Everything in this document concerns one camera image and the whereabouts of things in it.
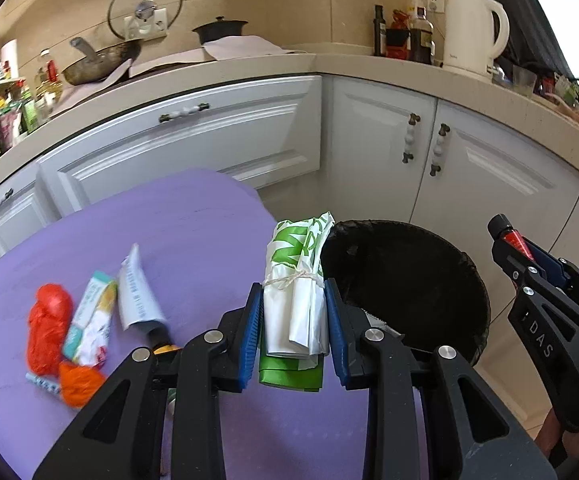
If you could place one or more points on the purple table cloth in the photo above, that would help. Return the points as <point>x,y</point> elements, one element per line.
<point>202,238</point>

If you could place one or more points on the red plastic bag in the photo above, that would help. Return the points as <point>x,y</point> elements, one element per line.
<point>48,322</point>

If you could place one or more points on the drawer handle left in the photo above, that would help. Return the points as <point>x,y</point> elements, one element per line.
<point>6,196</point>

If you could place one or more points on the cabinet door handle left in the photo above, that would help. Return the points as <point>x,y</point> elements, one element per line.
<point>409,138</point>

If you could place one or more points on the glass pot lid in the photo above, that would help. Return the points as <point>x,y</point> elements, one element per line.
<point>142,19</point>

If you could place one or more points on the white kitchen cabinets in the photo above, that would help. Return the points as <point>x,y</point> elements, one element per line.
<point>325,132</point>

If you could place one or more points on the black lined trash bin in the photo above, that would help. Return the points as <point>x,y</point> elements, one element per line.
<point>412,279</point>

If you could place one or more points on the green white bag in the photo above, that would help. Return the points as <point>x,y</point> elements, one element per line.
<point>295,336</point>

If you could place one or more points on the white electric kettle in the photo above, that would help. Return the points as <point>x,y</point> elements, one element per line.
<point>477,32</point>

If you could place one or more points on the teal white tube box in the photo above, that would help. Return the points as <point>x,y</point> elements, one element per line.
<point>87,338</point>

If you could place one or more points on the dark oil bottle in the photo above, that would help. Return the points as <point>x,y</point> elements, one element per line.
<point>379,32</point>

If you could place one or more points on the white tube green black cap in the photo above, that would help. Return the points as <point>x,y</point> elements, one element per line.
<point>138,306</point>

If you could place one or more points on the cabinet door handle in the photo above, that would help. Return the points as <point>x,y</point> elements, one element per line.
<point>409,138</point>
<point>438,149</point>

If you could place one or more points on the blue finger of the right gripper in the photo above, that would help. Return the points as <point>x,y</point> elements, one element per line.
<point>552,269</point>
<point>515,260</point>

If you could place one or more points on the black cooking pot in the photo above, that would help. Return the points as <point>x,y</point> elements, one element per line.
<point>219,28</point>

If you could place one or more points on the red black bottle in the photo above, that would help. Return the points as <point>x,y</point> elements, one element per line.
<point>500,228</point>

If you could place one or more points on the metal frying pan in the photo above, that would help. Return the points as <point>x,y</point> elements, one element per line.
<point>97,65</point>

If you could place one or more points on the drawer handle centre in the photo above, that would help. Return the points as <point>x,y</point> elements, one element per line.
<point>186,111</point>

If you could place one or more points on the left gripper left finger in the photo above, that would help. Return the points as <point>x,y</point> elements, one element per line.
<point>248,333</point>

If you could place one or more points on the dark sauce bottle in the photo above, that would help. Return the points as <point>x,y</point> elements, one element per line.
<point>422,46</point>

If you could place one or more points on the drawer handle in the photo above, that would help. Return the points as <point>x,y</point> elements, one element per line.
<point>186,111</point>
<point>6,196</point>

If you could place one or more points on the cooking oil bottle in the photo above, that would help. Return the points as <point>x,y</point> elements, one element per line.
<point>49,87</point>

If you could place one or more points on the red item by bottles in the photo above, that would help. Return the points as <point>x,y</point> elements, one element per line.
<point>397,36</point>

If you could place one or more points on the cabinet door handle right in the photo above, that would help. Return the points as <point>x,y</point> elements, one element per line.
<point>438,149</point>

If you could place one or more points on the blue white wrapper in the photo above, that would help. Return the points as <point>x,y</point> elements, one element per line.
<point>44,383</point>

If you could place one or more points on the person's hand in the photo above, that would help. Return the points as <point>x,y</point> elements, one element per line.
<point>552,434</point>

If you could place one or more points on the orange plastic bag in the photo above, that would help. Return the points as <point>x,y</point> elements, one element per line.
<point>78,383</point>

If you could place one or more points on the drinking glass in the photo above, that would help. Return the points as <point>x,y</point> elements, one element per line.
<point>523,81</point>

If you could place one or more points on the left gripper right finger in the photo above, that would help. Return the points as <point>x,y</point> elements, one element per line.
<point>341,337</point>

